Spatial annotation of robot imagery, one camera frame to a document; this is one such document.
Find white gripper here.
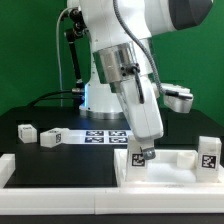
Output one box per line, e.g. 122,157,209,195
117,76,164,160

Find white square table top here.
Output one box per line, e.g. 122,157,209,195
114,149,224,188

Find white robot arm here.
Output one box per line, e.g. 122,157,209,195
67,0,213,160

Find tag marker sheet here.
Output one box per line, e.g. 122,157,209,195
63,130,132,145

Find white U-shaped fence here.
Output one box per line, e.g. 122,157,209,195
0,154,224,215

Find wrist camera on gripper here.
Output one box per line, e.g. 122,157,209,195
162,83,194,113

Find black cables at base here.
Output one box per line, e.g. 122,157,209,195
26,87,86,108

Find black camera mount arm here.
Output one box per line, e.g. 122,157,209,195
65,8,86,89

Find grey cable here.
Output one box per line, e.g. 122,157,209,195
55,7,76,108

